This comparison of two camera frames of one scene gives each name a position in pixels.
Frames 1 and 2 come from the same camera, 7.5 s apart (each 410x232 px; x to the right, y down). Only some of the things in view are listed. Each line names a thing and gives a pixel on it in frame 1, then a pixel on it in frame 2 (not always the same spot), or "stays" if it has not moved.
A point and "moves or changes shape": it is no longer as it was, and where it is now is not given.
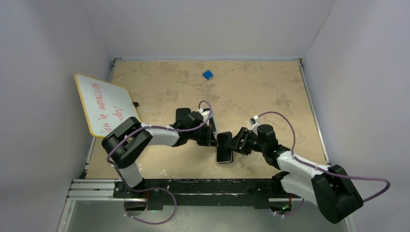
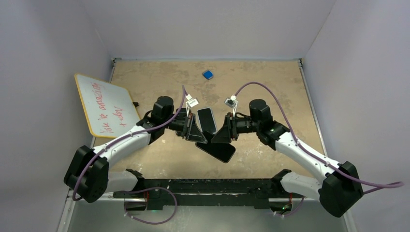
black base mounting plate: x=249 y=193 stays
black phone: x=224 y=153 moves or changes shape
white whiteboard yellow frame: x=105 y=105 stays
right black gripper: x=236 y=143 → x=224 y=135
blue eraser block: x=207 y=74 stays
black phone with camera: x=182 y=114 stays
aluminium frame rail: x=104 y=190 stays
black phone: x=224 y=154 moves or changes shape
